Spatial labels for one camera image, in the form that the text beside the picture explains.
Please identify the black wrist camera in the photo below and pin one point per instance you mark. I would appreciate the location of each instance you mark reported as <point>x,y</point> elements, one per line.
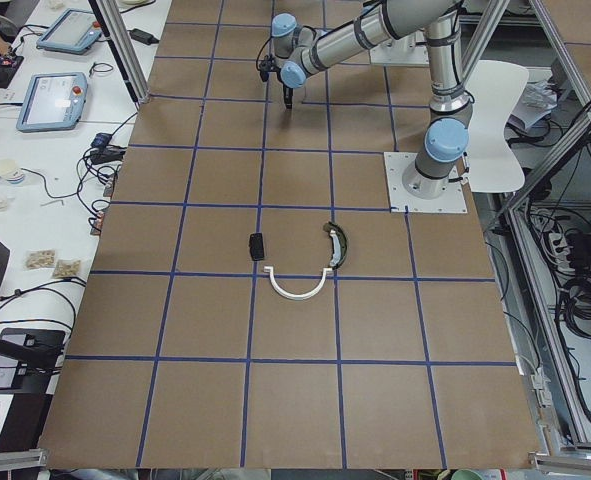
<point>266,66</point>

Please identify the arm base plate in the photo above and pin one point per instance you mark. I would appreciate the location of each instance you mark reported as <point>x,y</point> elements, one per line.
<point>406,52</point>
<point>410,192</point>

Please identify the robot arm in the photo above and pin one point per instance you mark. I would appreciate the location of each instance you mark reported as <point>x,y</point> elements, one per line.
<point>301,51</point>

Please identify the near blue teach pendant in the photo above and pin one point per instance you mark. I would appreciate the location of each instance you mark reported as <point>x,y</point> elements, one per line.
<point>53,102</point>

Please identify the white paper cup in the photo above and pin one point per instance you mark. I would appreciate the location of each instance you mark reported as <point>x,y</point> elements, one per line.
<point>11,172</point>

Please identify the white curved plastic bracket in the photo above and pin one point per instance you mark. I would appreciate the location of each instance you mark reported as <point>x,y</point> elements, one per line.
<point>297,289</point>

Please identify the black power adapter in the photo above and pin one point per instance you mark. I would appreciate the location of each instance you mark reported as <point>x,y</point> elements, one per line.
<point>143,37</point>

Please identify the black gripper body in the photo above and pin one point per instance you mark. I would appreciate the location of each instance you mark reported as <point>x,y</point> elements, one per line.
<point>288,92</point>

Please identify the black flat plastic part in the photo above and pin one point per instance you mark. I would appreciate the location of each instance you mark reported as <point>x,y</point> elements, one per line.
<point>256,246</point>

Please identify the blue teach pendant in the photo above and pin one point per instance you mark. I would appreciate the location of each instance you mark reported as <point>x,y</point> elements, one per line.
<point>74,32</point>
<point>53,102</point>

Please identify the aluminium frame post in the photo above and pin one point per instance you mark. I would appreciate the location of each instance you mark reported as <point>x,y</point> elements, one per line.
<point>115,32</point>

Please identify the dark green brake shoe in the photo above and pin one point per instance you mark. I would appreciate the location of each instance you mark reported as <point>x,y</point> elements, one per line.
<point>339,243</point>

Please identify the white plastic chair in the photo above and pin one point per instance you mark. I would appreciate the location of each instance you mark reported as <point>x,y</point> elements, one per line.
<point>496,86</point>

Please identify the far blue teach pendant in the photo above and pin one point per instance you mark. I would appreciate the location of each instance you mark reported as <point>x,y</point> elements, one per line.
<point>74,32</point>

